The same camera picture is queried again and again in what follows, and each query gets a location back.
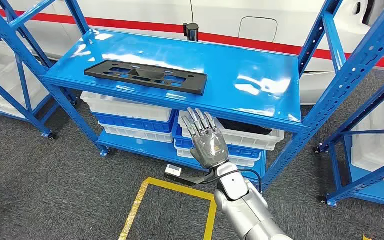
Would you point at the yellow floor tape square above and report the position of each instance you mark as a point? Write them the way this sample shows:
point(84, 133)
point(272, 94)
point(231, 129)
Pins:
point(178, 188)

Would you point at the black part inside crate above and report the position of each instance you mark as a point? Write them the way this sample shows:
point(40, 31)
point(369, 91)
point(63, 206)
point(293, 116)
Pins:
point(245, 127)

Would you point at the blue metal shelf rack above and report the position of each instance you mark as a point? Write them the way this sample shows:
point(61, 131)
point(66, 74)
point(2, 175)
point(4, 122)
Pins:
point(212, 66)
point(23, 82)
point(361, 182)

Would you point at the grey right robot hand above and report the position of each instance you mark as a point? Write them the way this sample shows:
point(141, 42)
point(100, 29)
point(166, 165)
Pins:
point(210, 145)

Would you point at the white plastic crate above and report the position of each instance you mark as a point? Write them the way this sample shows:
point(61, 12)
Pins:
point(135, 134)
point(245, 137)
point(122, 106)
point(183, 153)

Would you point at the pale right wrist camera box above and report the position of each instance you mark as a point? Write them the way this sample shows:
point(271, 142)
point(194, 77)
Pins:
point(173, 170)

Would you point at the blue plastic crate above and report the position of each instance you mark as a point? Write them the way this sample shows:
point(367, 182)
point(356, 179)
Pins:
point(245, 152)
point(135, 124)

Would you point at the white car with red stripe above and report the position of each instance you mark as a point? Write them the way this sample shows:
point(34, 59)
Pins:
point(139, 11)

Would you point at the long black plastic part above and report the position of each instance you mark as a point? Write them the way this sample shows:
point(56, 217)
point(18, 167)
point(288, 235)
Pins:
point(97, 70)

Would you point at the black stanchion post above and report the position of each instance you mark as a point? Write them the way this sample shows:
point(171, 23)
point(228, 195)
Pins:
point(192, 31)

